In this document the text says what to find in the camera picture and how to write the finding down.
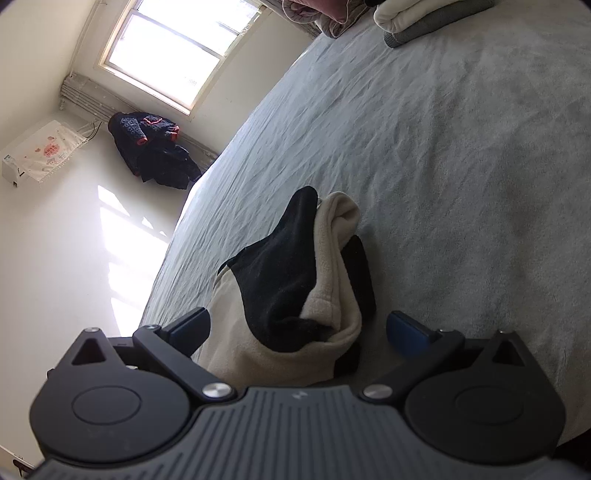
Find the navy hanging jacket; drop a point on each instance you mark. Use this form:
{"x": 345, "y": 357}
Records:
{"x": 152, "y": 157}

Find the folded white garment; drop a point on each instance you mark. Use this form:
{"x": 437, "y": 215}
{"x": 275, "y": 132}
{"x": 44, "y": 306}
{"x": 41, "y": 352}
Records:
{"x": 415, "y": 14}

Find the folded grey garment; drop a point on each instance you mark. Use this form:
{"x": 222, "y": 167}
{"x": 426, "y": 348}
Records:
{"x": 401, "y": 38}

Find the folded grey pink quilt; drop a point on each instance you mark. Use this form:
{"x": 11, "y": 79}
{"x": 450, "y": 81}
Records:
{"x": 332, "y": 27}

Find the window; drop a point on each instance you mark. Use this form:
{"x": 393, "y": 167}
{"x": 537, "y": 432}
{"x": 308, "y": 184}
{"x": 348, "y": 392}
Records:
{"x": 175, "y": 46}

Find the air conditioner with printed cover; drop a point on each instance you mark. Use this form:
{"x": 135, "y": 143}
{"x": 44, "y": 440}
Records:
{"x": 41, "y": 152}

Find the black pants with beige lining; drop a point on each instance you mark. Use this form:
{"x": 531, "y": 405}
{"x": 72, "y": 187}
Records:
{"x": 277, "y": 277}

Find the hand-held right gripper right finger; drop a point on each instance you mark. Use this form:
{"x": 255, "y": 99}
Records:
{"x": 406, "y": 334}

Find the pink pillow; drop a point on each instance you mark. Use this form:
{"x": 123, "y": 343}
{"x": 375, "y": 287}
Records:
{"x": 328, "y": 7}

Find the folded black garment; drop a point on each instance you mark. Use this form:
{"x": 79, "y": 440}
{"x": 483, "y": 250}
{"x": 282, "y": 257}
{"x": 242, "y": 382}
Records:
{"x": 373, "y": 2}

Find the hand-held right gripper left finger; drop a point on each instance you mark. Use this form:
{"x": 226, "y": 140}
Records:
{"x": 187, "y": 330}

